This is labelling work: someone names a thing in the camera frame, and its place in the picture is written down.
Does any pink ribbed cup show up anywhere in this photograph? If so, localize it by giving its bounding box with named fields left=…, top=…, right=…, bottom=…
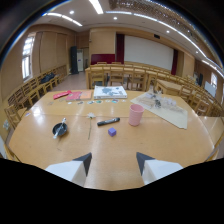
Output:
left=128, top=103, right=145, bottom=127

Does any black marker pen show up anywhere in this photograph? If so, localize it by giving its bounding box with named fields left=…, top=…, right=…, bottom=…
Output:
left=96, top=116, right=121, bottom=127

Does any white artificial flower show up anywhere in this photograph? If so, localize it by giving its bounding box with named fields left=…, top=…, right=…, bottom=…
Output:
left=86, top=112, right=97, bottom=141

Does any wooden chair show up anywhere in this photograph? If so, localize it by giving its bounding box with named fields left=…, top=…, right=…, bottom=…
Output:
left=88, top=65, right=107, bottom=90
left=3, top=103, right=28, bottom=131
left=109, top=65, right=126, bottom=87
left=126, top=67, right=148, bottom=92

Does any white projection screen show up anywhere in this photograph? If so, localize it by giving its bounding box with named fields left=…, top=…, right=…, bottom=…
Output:
left=123, top=35, right=175, bottom=71

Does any small black dish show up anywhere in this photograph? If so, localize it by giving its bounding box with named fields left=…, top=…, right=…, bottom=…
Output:
left=51, top=122, right=69, bottom=138

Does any clear plastic packaging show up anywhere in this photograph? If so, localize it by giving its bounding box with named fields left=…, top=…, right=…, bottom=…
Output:
left=141, top=91, right=178, bottom=111

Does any white plastic spoon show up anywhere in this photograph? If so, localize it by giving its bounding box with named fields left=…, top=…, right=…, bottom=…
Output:
left=52, top=117, right=68, bottom=140

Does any orange booklet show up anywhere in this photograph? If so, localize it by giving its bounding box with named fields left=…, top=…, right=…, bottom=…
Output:
left=79, top=90, right=93, bottom=101

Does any small purple cube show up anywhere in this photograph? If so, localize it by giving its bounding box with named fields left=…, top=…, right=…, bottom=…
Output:
left=107, top=127, right=118, bottom=138

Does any pink booklet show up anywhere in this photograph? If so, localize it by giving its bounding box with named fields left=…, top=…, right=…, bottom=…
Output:
left=65, top=91, right=83, bottom=102

